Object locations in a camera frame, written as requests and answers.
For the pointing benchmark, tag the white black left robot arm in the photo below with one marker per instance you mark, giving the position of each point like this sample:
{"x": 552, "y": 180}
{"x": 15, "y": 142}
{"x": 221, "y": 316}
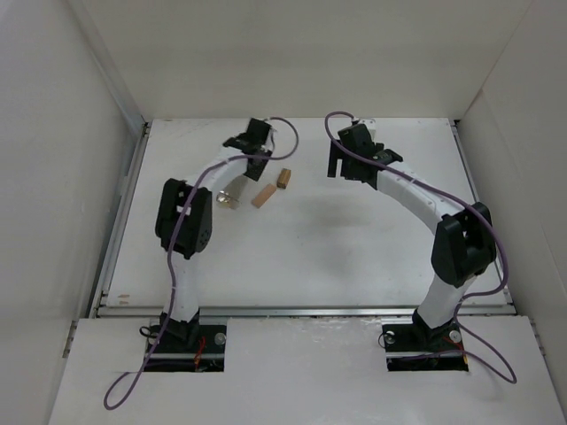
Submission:
{"x": 185, "y": 218}

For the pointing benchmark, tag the light wood block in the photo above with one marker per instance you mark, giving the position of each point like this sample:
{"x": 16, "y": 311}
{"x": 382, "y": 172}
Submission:
{"x": 264, "y": 195}

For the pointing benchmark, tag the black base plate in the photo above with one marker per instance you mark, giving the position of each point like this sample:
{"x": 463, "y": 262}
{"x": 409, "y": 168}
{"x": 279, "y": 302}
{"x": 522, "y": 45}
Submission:
{"x": 409, "y": 349}
{"x": 203, "y": 352}

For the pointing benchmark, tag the metal rail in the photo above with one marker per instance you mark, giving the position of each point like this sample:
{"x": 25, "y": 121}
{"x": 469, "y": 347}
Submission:
{"x": 111, "y": 248}
{"x": 274, "y": 311}

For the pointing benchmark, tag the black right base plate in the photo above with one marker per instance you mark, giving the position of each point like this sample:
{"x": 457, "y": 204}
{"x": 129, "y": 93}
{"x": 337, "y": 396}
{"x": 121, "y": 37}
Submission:
{"x": 409, "y": 349}

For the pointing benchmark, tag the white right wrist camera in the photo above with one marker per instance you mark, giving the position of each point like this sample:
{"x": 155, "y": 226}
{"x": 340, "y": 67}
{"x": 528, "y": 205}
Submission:
{"x": 369, "y": 123}

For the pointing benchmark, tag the clear plastic box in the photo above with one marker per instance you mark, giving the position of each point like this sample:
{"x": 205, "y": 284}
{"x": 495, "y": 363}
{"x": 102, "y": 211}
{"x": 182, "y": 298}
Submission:
{"x": 229, "y": 197}

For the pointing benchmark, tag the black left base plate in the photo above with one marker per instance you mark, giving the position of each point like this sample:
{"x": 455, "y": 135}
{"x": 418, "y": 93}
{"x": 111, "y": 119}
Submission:
{"x": 203, "y": 352}

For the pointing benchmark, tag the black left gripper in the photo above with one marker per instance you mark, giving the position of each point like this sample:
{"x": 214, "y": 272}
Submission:
{"x": 255, "y": 167}

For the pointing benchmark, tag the metal rail front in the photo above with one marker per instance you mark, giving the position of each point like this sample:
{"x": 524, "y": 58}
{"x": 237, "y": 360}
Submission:
{"x": 274, "y": 311}

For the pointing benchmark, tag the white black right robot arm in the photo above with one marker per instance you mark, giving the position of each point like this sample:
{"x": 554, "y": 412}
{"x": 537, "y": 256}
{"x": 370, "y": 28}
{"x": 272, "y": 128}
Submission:
{"x": 463, "y": 248}

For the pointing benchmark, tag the dark wood block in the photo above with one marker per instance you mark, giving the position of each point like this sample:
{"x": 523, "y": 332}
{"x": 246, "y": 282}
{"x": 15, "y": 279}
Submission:
{"x": 283, "y": 178}

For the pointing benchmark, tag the metal rail left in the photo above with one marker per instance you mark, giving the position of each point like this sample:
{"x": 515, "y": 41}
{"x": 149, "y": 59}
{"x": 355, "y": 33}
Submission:
{"x": 111, "y": 248}

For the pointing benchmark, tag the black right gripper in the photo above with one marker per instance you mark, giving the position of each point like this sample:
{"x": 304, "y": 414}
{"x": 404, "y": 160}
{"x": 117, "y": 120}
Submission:
{"x": 336, "y": 160}

